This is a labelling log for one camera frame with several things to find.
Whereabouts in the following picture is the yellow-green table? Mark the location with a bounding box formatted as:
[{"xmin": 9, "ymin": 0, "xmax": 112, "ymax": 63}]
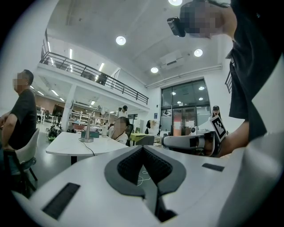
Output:
[{"xmin": 130, "ymin": 133, "xmax": 147, "ymax": 142}]

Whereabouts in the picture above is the teal tissue box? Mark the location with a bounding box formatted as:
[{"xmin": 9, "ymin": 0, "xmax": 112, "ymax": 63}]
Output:
[{"xmin": 81, "ymin": 130, "xmax": 100, "ymax": 138}]

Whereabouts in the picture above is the ceiling air conditioner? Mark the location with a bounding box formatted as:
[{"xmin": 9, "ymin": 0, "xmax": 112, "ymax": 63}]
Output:
[{"xmin": 159, "ymin": 50, "xmax": 185, "ymax": 67}]

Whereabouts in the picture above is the long white cable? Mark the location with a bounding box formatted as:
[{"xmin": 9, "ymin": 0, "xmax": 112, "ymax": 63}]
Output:
[{"xmin": 137, "ymin": 170, "xmax": 151, "ymax": 187}]

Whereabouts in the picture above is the dark glass entrance door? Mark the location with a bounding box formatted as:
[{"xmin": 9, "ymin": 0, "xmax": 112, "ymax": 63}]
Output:
[{"xmin": 160, "ymin": 79, "xmax": 211, "ymax": 136}]

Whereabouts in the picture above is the person's head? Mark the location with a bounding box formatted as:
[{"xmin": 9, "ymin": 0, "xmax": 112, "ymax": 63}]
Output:
[{"xmin": 179, "ymin": 0, "xmax": 238, "ymax": 39}]

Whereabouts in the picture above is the black head camera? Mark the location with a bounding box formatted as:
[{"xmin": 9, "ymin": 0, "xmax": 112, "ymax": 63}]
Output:
[{"xmin": 166, "ymin": 17, "xmax": 186, "ymax": 38}]

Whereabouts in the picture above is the person's right forearm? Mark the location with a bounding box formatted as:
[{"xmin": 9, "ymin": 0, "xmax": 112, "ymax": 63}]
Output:
[{"xmin": 218, "ymin": 121, "xmax": 250, "ymax": 158}]

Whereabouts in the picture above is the black lamp cable with switch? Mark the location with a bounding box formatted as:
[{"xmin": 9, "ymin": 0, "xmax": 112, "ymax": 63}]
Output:
[{"xmin": 79, "ymin": 138, "xmax": 96, "ymax": 157}]

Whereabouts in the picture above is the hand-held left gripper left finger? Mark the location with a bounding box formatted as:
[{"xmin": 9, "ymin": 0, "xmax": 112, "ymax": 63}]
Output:
[{"xmin": 12, "ymin": 144, "xmax": 162, "ymax": 227}]

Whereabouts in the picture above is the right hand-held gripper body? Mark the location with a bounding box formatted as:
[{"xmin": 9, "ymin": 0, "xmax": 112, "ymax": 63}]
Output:
[{"xmin": 203, "ymin": 114, "xmax": 228, "ymax": 158}]

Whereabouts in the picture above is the person's black t-shirt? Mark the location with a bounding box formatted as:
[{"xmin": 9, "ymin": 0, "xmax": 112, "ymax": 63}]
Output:
[{"xmin": 225, "ymin": 0, "xmax": 284, "ymax": 142}]

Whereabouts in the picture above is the white table with black legs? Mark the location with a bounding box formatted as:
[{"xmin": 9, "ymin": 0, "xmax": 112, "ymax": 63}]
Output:
[{"xmin": 45, "ymin": 132, "xmax": 129, "ymax": 166}]

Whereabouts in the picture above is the short black railing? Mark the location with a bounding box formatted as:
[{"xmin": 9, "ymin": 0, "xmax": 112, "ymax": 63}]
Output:
[{"xmin": 224, "ymin": 64, "xmax": 234, "ymax": 94}]

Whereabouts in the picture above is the long black mezzanine railing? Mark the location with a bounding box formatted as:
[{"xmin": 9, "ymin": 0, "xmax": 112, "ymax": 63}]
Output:
[{"xmin": 39, "ymin": 28, "xmax": 149, "ymax": 106}]

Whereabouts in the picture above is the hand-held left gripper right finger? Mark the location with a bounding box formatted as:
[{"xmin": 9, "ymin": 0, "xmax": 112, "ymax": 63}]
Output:
[{"xmin": 143, "ymin": 144, "xmax": 255, "ymax": 227}]

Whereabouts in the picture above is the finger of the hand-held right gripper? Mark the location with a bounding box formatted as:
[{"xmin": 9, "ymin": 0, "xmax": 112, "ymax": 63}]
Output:
[{"xmin": 161, "ymin": 134, "xmax": 205, "ymax": 149}]

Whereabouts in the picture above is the white desk lamp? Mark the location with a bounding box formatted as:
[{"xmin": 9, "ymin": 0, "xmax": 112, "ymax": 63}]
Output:
[{"xmin": 79, "ymin": 104, "xmax": 106, "ymax": 143}]

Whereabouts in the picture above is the white shell chair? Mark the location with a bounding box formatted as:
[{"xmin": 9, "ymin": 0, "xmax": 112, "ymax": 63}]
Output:
[{"xmin": 3, "ymin": 127, "xmax": 40, "ymax": 198}]

